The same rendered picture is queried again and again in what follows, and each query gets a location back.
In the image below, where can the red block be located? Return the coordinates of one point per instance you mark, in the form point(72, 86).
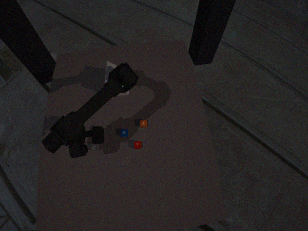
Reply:
point(137, 145)

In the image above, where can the orange block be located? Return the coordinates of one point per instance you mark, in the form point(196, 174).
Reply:
point(143, 123)

